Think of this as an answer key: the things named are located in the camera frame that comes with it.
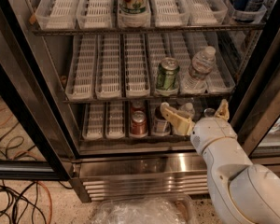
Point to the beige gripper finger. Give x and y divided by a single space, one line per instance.
180 120
223 110

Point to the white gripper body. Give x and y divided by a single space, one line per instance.
212 132

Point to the clear water bottle shelf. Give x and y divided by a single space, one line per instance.
201 66
189 109

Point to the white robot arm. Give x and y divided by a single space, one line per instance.
241 191

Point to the green soda can bottom shelf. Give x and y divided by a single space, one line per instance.
209 112

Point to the green soda can shelf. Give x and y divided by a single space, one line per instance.
166 80
209 112

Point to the clear water bottle bottom shelf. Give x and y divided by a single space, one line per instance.
189 109

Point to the dark juice bottle white cap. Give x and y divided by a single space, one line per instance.
160 126

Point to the right glass fridge door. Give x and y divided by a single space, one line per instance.
255 104

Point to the glass fridge door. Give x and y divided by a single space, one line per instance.
255 104
31 71

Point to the green soda can middle shelf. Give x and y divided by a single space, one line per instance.
166 80

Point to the stainless steel fridge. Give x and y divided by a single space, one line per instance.
112 66

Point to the large soda bottle top shelf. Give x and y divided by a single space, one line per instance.
132 13

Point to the left glass fridge door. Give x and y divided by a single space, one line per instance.
31 71

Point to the red soda can front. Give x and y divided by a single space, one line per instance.
138 124

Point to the red soda can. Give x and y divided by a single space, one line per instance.
137 105
138 124

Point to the red soda can rear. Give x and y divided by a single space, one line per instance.
137 105

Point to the clear plastic bin with bags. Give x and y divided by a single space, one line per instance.
151 209

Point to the middle wire shelf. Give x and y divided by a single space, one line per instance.
153 97

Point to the wire shelf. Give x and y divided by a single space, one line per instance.
151 30
149 139
153 97

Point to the bottom wire shelf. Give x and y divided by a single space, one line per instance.
149 139

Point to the top wire shelf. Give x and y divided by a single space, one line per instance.
151 30

